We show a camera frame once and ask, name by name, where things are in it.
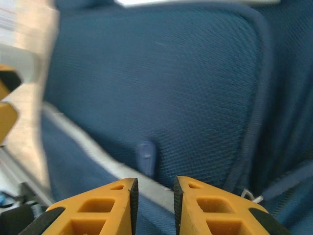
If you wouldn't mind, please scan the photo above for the navy blue backpack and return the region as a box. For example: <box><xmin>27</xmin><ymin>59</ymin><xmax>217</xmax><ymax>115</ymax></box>
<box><xmin>40</xmin><ymin>0</ymin><xmax>313</xmax><ymax>235</ymax></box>

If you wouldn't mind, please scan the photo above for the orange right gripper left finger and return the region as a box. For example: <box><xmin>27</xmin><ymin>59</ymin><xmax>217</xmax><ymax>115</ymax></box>
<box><xmin>18</xmin><ymin>177</ymin><xmax>139</xmax><ymax>235</ymax></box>

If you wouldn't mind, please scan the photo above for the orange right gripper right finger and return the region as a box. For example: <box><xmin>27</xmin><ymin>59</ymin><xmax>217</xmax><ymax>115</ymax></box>
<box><xmin>173</xmin><ymin>175</ymin><xmax>291</xmax><ymax>235</ymax></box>

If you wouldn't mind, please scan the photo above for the aluminium table frame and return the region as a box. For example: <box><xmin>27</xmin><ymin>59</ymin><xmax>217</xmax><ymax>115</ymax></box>
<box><xmin>0</xmin><ymin>146</ymin><xmax>53</xmax><ymax>209</ymax></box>

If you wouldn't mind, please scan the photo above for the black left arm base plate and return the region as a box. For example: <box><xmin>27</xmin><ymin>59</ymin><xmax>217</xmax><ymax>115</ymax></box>
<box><xmin>0</xmin><ymin>205</ymin><xmax>34</xmax><ymax>235</ymax></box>

